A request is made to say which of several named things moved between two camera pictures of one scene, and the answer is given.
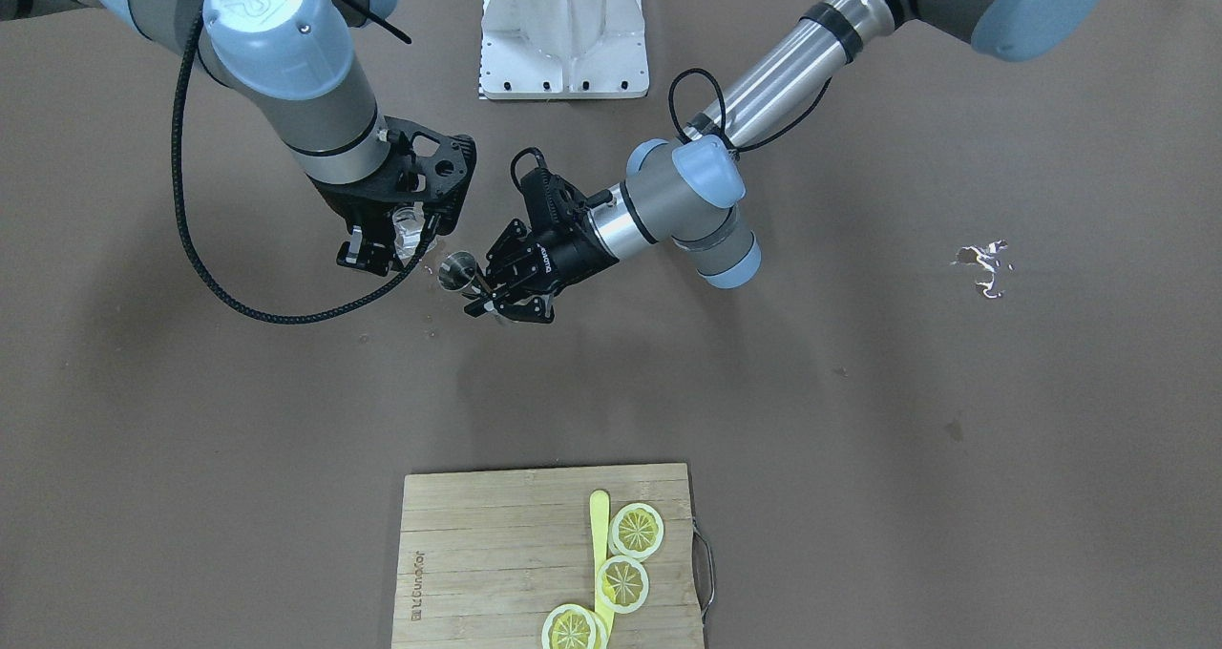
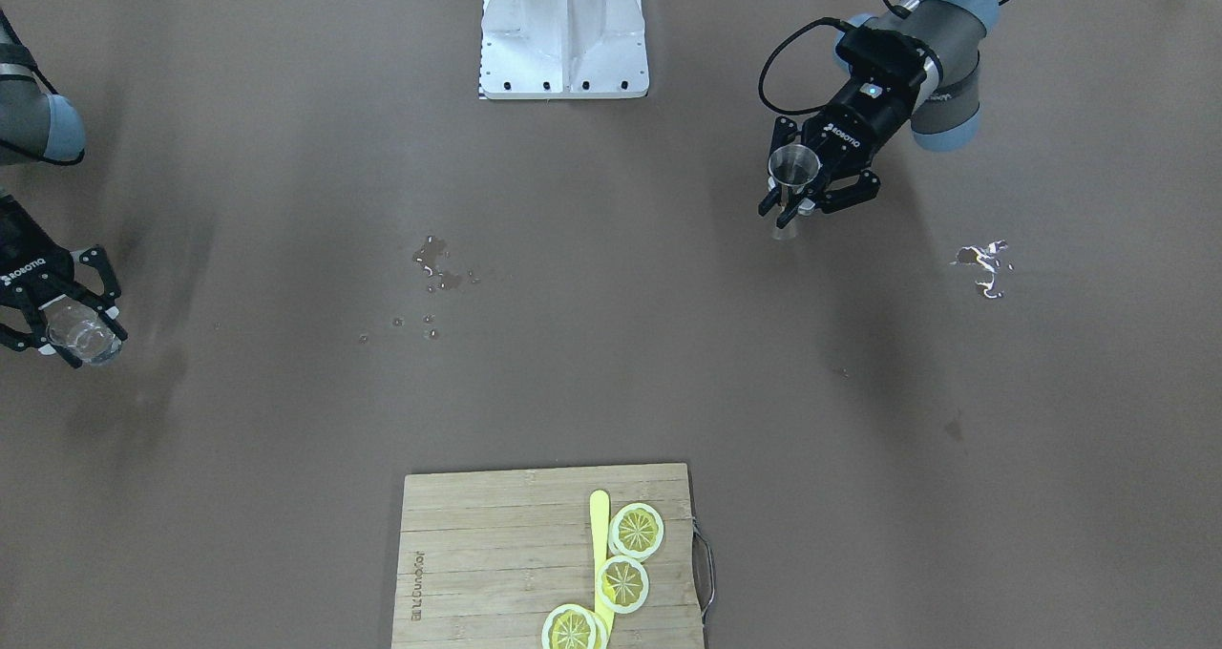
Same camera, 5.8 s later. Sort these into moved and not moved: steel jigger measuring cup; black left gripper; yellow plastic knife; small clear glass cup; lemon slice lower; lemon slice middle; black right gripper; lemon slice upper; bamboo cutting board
Moved: small clear glass cup; black left gripper; black right gripper; steel jigger measuring cup
Not moved: lemon slice upper; lemon slice lower; yellow plastic knife; bamboo cutting board; lemon slice middle
